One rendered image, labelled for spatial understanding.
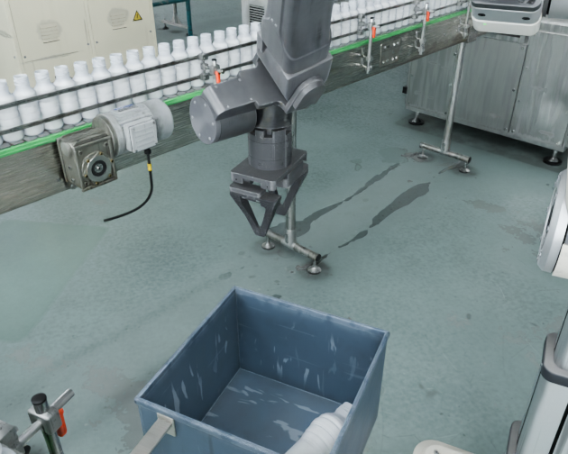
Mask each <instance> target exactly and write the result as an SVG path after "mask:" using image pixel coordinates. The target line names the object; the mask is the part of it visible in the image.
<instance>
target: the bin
mask: <svg viewBox="0 0 568 454"><path fill-rule="evenodd" d="M388 338H389V331H385V330H382V329H380V328H376V327H373V326H370V325H367V324H364V323H360V322H356V321H352V320H349V319H345V318H343V317H340V316H336V315H333V314H330V313H325V312H321V311H318V310H316V309H312V308H309V307H305V306H303V305H300V304H294V303H291V302H288V301H285V300H281V299H278V298H276V297H272V296H269V295H264V294H261V293H257V292H254V291H252V290H248V289H245V288H241V287H239V286H233V287H232V288H231V290H230V291H229V292H228V293H227V294H226V295H225V296H224V298H223V299H222V300H221V301H220V302H219V303H218V304H217V305H216V307H215V308H214V309H213V310H212V311H211V312H210V314H209V315H208V316H207V317H206V318H205V319H204V320H203V321H202V322H201V323H200V324H199V325H198V326H197V328H196V329H195V330H194V331H193V332H192V333H191V334H190V335H189V337H188V338H187V339H186V340H185V341H184V342H183V344H182V345H181V346H180V347H179V348H178V349H177V350H176V352H175V353H174V354H173V355H172V356H171V357H170V358H169V360H168V361H167V362H166V363H165V364H164V365H163V366H162V368H161V369H160V370H159V371H158V372H157V373H156V374H155V376H154V377H153V378H152V379H151V380H150V381H149V383H148V384H147V385H146V386H145V387H144V388H143V389H142V391H141V392H140V393H139V394H138V395H137V396H136V397H135V398H134V402H135V403H136V404H138V409H139V414H140V418H141V424H142V432H143V437H142V439H141V440H140V441H139V443H138V444H137V445H136V446H135V448H134V449H133V450H132V452H131V453H130V454H285V453H286V452H287V451H288V450H289V449H290V448H291V447H292V446H293V445H294V444H295V443H296V442H297V441H298V440H299V439H300V438H301V437H302V435H303V433H304V432H305V430H306V429H307V428H308V427H309V426H310V424H311V422H312V421H314V420H315V418H317V417H319V416H320V415H321V414H323V413H334V412H335V411H336V409H337V408H338V407H339V406H340V405H342V404H344V403H345V402H347V403H350V404H352V407H351V409H350V411H349V413H348V415H347V417H346V419H345V421H344V424H343V427H342V429H341V430H340V432H339V434H338V436H337V439H336V441H335V443H334V446H333V447H332V450H331V452H330V454H362V453H363V451H364V448H365V446H366V443H367V441H368V439H369V437H370V434H371V431H372V428H373V426H374V423H375V422H376V419H377V417H378V410H379V403H380V390H381V382H382V375H383V368H384V360H385V353H386V347H387V341H388Z"/></svg>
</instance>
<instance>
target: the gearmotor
mask: <svg viewBox="0 0 568 454"><path fill-rule="evenodd" d="M173 131H174V120H173V116H172V113H171V111H170V109H169V108H168V106H167V105H166V104H165V103H164V102H163V101H162V100H160V99H159V98H152V99H150V100H146V101H143V102H140V103H137V104H129V105H125V106H122V107H118V108H115V109H112V110H111V111H109V112H106V113H99V114H98V115H97V116H96V117H95V118H94V119H93V121H92V127H88V128H85V129H82V130H79V131H76V132H71V133H68V134H65V135H62V136H61V137H59V138H57V139H56V141H57V145H58V149H59V154H60V160H61V165H62V168H63V173H64V177H65V181H66V182H67V183H68V186H69V188H70V189H76V188H77V187H79V188H81V189H82V192H83V193H84V192H86V191H88V190H91V189H93V188H96V187H98V186H102V185H104V184H107V183H109V182H112V181H115V180H116V179H118V177H117V172H116V167H115V157H117V156H119V155H121V154H124V153H126V152H129V151H131V152H133V153H136V152H139V151H142V150H143V151H144V154H146V155H147V161H148V163H147V166H148V170H149V176H150V183H151V189H150V193H149V195H148V197H147V198H146V200H145V201H144V202H143V203H142V204H140V205H139V206H138V207H136V208H134V209H132V210H131V211H129V212H127V213H122V214H119V215H117V216H114V217H111V218H107V219H104V222H107V221H111V220H114V219H117V218H120V217H123V216H126V215H127V214H130V213H133V212H135V211H137V210H139V209H140V208H142V207H143V206H144V205H145V204H146V203H147V202H148V201H149V199H150V198H151V195H152V191H153V181H152V173H151V171H152V168H151V160H150V154H151V149H150V148H151V147H153V146H156V145H158V141H161V140H164V139H166V138H168V137H169V136H170V135H171V134H172V133H173Z"/></svg>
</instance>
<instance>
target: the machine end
mask: <svg viewBox="0 0 568 454"><path fill-rule="evenodd" d="M457 48H458V44H456V45H454V46H452V47H449V48H447V49H444V50H440V51H438V52H435V53H433V54H430V55H427V56H425V57H423V58H420V59H416V60H413V61H410V62H409V66H408V82H407V85H406V86H403V91H402V93H404V94H406V97H405V104H406V106H405V109H408V110H411V111H415V113H416V117H415V118H411V119H409V120H408V123H410V124H412V125H423V124H424V122H425V121H424V120H422V119H419V118H418V117H419V114H420V113H422V114H427V115H431V116H434V117H437V118H441V119H444V120H446V116H447V111H448V105H449V99H450V94H451V88H452V82H453V71H454V65H455V60H456V53H457ZM453 122H454V123H460V124H464V125H467V126H471V127H474V128H477V129H481V130H484V131H487V132H493V133H497V134H500V135H502V136H506V137H510V138H512V139H516V140H519V141H525V142H528V143H532V144H535V145H538V146H542V147H545V148H548V149H551V150H552V151H553V153H552V156H551V157H544V158H543V162H544V163H545V164H547V165H550V166H560V165H562V160H561V159H559V158H557V157H556V154H557V152H558V151H561V152H565V151H566V150H567V149H568V20H566V19H555V18H548V14H547V15H546V17H542V20H541V23H540V28H539V30H538V32H537V33H536V34H534V35H531V36H526V35H516V34H506V33H496V32H488V33H485V34H483V35H481V36H478V37H477V38H476V41H473V42H470V43H466V47H465V52H464V58H463V68H462V74H461V79H460V85H459V90H458V96H457V102H456V107H455V113H454V119H453Z"/></svg>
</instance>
